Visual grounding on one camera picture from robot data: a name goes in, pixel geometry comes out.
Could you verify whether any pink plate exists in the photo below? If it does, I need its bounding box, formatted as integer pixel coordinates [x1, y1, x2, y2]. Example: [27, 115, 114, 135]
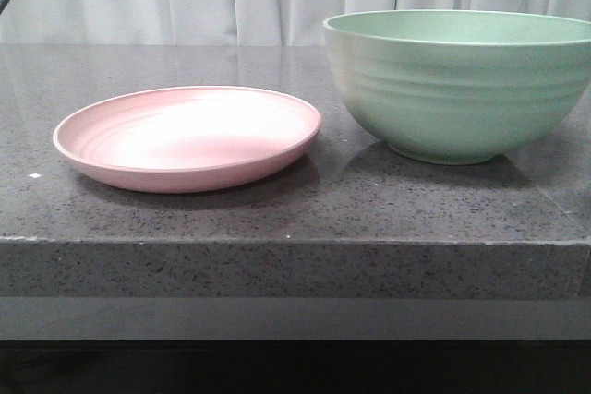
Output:
[53, 86, 322, 193]

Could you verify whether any green ribbed bowl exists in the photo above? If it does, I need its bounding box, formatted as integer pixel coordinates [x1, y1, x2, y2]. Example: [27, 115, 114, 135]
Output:
[324, 9, 590, 165]

